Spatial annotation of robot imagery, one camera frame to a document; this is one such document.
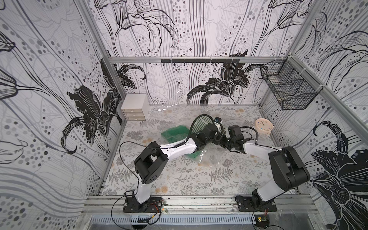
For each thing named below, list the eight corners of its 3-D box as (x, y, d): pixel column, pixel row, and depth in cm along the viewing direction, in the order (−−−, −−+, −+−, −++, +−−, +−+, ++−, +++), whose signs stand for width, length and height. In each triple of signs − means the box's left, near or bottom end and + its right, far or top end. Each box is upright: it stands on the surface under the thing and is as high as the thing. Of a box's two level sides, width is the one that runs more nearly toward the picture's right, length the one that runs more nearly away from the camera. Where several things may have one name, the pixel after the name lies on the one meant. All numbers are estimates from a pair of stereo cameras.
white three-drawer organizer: (125, 122, 111) (118, 110, 100) (132, 103, 124) (127, 90, 114) (147, 122, 111) (142, 110, 100) (151, 102, 124) (148, 90, 114)
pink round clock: (257, 134, 103) (259, 131, 100) (252, 120, 111) (254, 118, 108) (274, 134, 102) (276, 131, 100) (268, 120, 111) (269, 118, 108)
